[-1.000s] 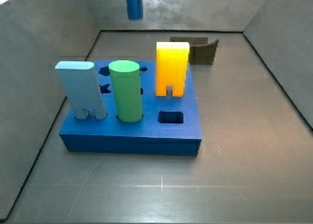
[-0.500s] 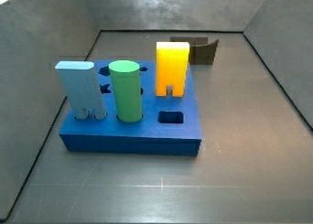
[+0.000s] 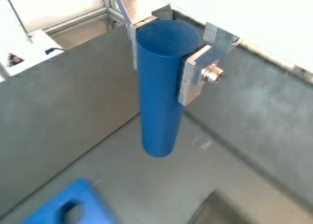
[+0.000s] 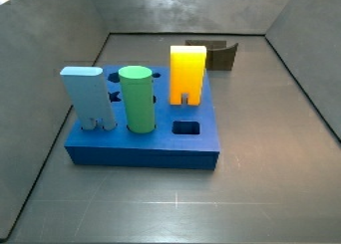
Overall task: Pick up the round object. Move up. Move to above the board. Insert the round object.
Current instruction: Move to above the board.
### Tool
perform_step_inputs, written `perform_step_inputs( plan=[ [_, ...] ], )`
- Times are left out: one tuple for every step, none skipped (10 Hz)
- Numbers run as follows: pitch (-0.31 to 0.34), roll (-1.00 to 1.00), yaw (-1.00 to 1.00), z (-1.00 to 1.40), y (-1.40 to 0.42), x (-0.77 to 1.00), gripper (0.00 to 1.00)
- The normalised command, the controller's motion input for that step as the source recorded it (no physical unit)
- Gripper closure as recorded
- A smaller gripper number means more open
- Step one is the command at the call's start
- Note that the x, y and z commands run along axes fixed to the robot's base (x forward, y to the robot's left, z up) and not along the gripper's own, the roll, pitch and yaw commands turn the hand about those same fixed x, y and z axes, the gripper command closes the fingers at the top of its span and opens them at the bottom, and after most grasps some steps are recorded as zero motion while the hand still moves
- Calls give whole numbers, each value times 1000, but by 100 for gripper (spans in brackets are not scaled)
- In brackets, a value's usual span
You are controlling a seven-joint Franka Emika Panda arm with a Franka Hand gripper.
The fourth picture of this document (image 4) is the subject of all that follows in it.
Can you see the blue peg board base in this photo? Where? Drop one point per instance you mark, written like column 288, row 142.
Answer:
column 184, row 141

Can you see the green round cylinder peg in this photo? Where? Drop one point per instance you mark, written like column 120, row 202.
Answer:
column 137, row 83

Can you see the yellow slotted block peg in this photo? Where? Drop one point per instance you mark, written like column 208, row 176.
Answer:
column 186, row 73

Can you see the dark curved block piece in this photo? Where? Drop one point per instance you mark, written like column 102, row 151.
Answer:
column 220, row 54

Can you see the light blue slotted peg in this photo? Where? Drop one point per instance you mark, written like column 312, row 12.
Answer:
column 88, row 89

